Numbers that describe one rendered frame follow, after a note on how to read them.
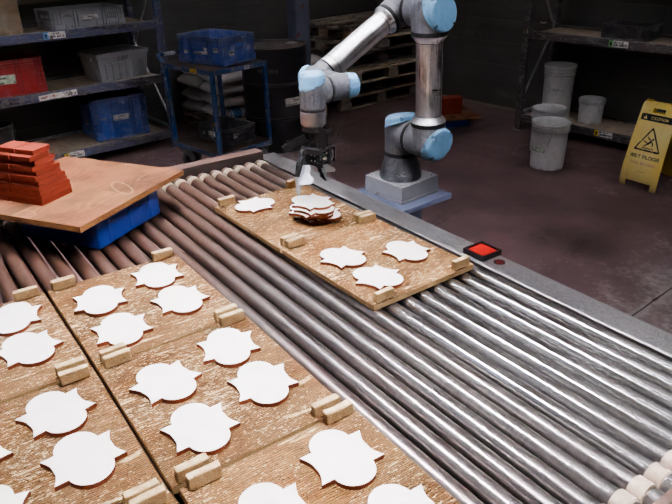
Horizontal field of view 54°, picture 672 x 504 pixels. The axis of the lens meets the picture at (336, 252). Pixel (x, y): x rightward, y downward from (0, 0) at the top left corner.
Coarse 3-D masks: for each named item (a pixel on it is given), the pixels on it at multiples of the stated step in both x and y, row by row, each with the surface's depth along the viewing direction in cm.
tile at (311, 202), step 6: (294, 198) 207; (300, 198) 207; (306, 198) 207; (312, 198) 207; (318, 198) 207; (324, 198) 206; (330, 198) 208; (294, 204) 203; (300, 204) 202; (306, 204) 202; (312, 204) 202; (318, 204) 202; (324, 204) 202; (330, 204) 202; (312, 210) 200
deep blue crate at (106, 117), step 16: (80, 96) 571; (96, 96) 595; (112, 96) 604; (128, 96) 573; (144, 96) 582; (80, 112) 588; (96, 112) 562; (112, 112) 570; (128, 112) 578; (144, 112) 587; (96, 128) 567; (112, 128) 575; (128, 128) 583; (144, 128) 591
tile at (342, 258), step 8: (336, 248) 185; (344, 248) 185; (320, 256) 182; (328, 256) 181; (336, 256) 180; (344, 256) 180; (352, 256) 180; (360, 256) 180; (320, 264) 178; (328, 264) 178; (336, 264) 176; (344, 264) 176; (352, 264) 176; (360, 264) 176
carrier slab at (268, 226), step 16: (272, 192) 229; (288, 192) 228; (304, 192) 228; (320, 192) 228; (224, 208) 216; (288, 208) 215; (352, 208) 214; (240, 224) 205; (256, 224) 204; (272, 224) 204; (288, 224) 203; (304, 224) 203; (320, 224) 203; (336, 224) 202; (352, 224) 202; (272, 240) 193
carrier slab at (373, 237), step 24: (312, 240) 192; (336, 240) 192; (360, 240) 192; (384, 240) 191; (408, 240) 191; (312, 264) 179; (384, 264) 178; (408, 264) 177; (432, 264) 177; (360, 288) 166; (408, 288) 165
